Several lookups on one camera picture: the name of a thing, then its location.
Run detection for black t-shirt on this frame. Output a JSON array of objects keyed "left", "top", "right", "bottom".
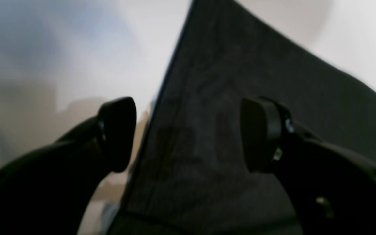
[{"left": 106, "top": 0, "right": 376, "bottom": 235}]

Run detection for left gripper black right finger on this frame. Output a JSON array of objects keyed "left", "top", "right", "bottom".
[{"left": 239, "top": 98, "right": 376, "bottom": 235}]

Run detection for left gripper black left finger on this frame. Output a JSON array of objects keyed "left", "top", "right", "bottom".
[{"left": 0, "top": 97, "right": 137, "bottom": 235}]

